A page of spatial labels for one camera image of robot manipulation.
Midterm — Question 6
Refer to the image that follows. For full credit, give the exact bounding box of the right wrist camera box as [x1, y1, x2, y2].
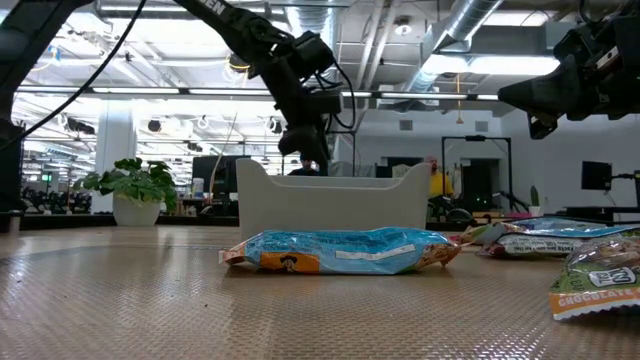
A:
[553, 22, 601, 65]

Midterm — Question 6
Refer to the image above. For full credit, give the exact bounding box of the black upright panel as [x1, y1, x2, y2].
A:
[0, 119, 26, 234]

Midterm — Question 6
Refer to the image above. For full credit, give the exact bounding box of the green orange granola bar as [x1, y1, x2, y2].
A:
[547, 234, 640, 322]

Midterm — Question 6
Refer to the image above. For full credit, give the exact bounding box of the potted green plant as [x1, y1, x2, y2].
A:
[73, 157, 179, 227]

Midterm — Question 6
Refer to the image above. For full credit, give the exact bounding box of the smooth silver air duct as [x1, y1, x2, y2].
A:
[403, 0, 505, 94]

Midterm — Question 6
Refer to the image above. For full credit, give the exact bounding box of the black ceiling device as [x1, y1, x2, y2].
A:
[228, 52, 253, 74]

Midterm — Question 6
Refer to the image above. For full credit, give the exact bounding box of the rectangular ceiling light panel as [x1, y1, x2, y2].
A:
[422, 53, 562, 77]

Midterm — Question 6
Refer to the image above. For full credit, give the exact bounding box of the hanging left arm cable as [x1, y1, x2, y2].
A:
[0, 0, 149, 154]

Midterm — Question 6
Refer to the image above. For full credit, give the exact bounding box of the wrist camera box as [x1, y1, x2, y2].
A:
[307, 89, 347, 117]
[553, 22, 601, 65]

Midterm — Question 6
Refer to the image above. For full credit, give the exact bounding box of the small potted cactus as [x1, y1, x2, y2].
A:
[528, 185, 544, 217]

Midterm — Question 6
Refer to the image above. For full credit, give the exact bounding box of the black background table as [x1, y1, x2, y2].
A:
[564, 204, 640, 225]

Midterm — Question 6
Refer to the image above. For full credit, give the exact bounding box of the ribbed silver air duct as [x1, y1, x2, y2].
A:
[283, 0, 342, 91]

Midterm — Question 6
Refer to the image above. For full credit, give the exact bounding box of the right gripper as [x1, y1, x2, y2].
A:
[498, 12, 640, 139]

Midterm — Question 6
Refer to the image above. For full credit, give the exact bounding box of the long ceiling light strip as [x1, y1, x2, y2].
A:
[14, 86, 506, 101]

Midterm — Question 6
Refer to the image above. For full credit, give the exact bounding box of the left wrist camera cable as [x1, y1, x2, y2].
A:
[317, 58, 357, 132]

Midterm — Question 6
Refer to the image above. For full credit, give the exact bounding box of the white square column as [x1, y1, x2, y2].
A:
[91, 107, 138, 215]

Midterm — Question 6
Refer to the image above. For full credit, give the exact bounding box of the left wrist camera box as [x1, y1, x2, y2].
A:
[307, 89, 347, 117]

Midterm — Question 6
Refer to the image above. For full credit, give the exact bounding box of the person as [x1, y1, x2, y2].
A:
[288, 157, 322, 177]
[424, 155, 455, 199]

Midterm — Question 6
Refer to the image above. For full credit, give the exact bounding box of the black aluminium table frame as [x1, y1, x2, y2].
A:
[19, 213, 474, 232]

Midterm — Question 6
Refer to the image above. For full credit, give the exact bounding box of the black metal stand frame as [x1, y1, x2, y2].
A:
[281, 129, 358, 177]
[440, 135, 514, 214]

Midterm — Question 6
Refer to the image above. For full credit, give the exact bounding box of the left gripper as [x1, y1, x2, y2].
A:
[262, 54, 331, 176]

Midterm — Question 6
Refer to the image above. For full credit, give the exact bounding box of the black monitor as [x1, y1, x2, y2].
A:
[581, 160, 614, 192]

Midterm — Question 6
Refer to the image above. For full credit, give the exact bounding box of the pale grey plastic bin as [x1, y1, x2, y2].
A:
[235, 157, 433, 242]

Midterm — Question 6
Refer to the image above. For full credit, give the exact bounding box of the blue granola bar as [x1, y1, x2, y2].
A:
[218, 227, 462, 277]
[507, 216, 640, 239]
[477, 230, 640, 260]

